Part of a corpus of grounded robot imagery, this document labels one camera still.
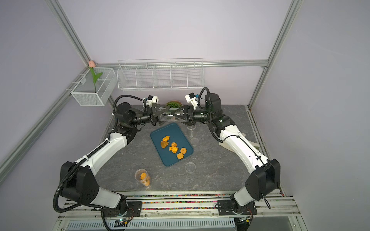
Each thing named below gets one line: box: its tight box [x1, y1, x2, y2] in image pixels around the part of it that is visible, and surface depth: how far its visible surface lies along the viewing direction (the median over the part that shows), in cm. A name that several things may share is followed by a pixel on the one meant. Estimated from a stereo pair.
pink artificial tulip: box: [88, 60, 104, 93], surface depth 92 cm
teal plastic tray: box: [150, 123, 194, 158], surface depth 104 cm
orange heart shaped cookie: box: [160, 141, 170, 149], surface depth 98 cm
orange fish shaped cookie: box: [169, 146, 179, 154], surface depth 96 cm
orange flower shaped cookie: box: [176, 153, 185, 160], surface depth 94 cm
